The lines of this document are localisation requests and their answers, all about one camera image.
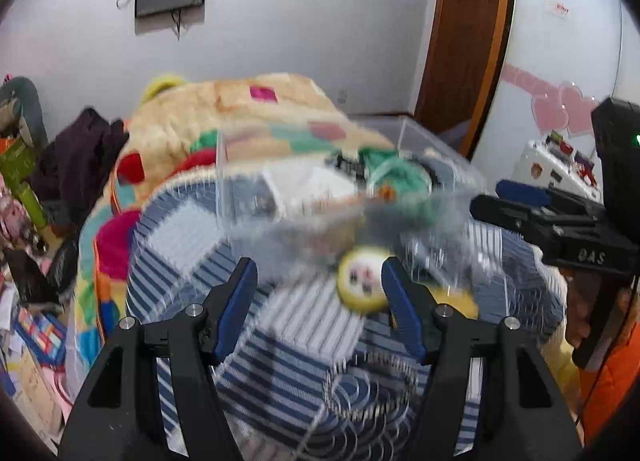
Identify yellow green plush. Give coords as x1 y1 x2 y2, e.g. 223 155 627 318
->
140 72 187 105

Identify green soft toy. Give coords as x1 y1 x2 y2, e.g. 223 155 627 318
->
359 146 437 223

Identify white case with stickers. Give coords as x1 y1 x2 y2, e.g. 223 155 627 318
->
510 134 604 203

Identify white cloth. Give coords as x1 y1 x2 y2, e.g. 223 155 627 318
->
260 164 362 203

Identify black bag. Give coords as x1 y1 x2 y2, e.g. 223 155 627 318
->
4 240 81 308

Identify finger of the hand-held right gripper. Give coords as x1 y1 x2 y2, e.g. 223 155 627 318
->
496 180 552 208
469 194 553 244

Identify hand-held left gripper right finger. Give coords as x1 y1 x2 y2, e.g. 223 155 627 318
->
381 257 584 461

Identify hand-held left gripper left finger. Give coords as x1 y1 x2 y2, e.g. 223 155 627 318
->
57 257 259 461

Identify pile of papers and books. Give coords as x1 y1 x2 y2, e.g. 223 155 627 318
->
0 286 77 444

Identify blue white striped bed sheet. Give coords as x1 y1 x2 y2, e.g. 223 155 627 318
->
125 166 568 461

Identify round yellow plush toy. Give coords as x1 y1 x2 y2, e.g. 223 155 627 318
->
336 247 396 315

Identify grey chair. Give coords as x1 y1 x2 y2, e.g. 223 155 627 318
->
0 76 49 152

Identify metal spring coil ring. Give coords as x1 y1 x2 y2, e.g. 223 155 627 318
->
322 352 419 425

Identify brown wooden door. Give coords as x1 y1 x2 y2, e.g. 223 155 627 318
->
413 0 519 160

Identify person's right forearm orange sleeve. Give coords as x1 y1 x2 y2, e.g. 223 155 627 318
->
579 318 640 444

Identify clear plastic storage box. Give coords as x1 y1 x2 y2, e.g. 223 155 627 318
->
215 114 513 314

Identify green bottle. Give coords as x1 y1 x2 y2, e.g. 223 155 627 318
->
12 180 49 230

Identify colourful patchwork blanket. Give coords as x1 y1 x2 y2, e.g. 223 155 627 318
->
75 72 401 372

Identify pink heart wall decals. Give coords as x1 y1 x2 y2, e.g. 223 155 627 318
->
501 62 601 140

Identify dark purple clothing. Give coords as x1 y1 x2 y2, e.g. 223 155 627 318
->
32 108 132 238

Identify yellow soft cloth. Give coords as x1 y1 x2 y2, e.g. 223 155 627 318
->
429 286 479 320

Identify person's right hand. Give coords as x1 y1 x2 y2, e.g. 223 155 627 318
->
564 268 595 351

